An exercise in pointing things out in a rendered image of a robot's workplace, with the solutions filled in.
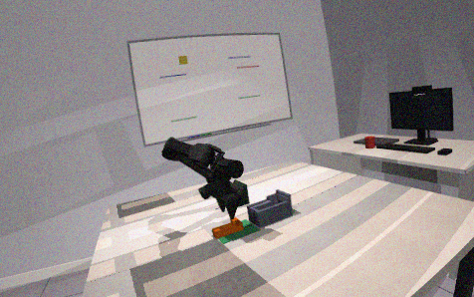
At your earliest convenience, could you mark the orange l-shaped part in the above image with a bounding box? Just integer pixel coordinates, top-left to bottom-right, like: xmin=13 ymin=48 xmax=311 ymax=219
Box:
xmin=212 ymin=217 xmax=244 ymax=238

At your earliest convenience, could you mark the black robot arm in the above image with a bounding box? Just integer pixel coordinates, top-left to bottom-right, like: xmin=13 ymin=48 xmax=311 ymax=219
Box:
xmin=162 ymin=137 xmax=244 ymax=199

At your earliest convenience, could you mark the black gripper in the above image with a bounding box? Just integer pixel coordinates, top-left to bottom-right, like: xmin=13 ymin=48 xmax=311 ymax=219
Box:
xmin=211 ymin=175 xmax=243 ymax=219

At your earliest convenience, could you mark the green flat mat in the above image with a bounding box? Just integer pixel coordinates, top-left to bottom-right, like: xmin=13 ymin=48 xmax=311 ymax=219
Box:
xmin=218 ymin=189 xmax=293 ymax=244

